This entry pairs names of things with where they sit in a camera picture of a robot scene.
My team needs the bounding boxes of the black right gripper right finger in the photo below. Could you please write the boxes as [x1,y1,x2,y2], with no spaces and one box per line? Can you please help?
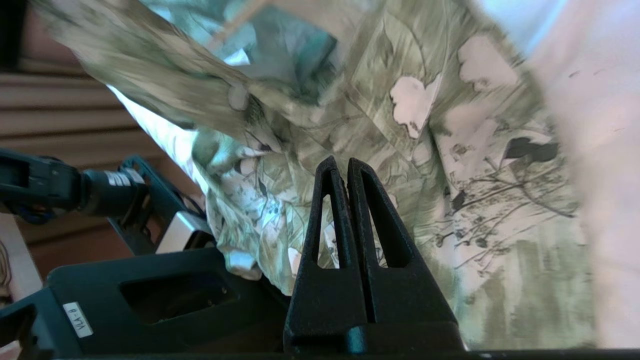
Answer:
[346,157,460,326]

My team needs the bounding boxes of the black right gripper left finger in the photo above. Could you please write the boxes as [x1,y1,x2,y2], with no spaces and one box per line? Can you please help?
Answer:
[284,155,371,328]

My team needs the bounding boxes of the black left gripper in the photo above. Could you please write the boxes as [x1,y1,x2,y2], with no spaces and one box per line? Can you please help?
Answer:
[79,168,150,218]

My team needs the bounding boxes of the green leaf print shirt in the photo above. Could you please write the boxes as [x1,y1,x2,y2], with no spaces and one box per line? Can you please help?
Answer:
[30,0,598,351]

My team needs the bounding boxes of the dark robot torso housing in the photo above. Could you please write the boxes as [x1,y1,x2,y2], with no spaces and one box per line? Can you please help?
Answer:
[0,247,293,360]

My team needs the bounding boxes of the black left camera bracket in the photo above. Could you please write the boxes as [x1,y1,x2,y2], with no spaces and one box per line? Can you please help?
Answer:
[106,154,203,257]

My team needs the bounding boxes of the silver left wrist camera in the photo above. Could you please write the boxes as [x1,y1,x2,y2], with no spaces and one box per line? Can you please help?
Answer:
[154,211,217,255]

